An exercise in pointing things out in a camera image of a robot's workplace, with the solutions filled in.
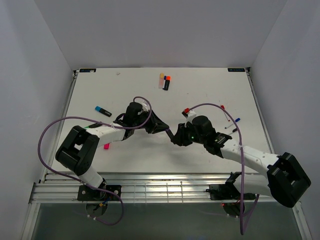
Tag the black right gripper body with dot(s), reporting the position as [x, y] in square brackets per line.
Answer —
[187, 135]

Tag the pale orange yellow highlighter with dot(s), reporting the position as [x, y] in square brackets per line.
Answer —
[161, 80]

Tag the green black highlighter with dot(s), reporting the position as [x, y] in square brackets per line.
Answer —
[94, 125]

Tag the purple black highlighter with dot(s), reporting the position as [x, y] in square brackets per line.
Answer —
[169, 132]

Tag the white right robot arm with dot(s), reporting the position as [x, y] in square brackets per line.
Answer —
[280, 176]

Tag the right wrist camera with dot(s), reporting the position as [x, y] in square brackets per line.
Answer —
[189, 114]

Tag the aluminium table frame rail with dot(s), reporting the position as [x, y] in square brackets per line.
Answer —
[136, 188]

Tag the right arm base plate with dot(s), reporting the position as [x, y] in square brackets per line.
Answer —
[223, 192]

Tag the pink black highlighter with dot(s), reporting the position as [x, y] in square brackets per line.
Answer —
[106, 146]

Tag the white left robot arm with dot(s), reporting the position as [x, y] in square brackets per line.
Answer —
[77, 151]

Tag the red cap thin pen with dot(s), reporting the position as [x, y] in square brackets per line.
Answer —
[227, 118]

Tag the orange black highlighter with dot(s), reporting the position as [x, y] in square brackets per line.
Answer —
[167, 84]

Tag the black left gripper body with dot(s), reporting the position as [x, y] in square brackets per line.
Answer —
[142, 120]

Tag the blue black highlighter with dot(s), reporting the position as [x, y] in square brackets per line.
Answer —
[103, 111]

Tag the blue cap pen right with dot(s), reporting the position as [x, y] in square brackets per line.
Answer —
[233, 123]

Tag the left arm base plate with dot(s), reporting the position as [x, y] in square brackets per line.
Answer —
[86, 193]

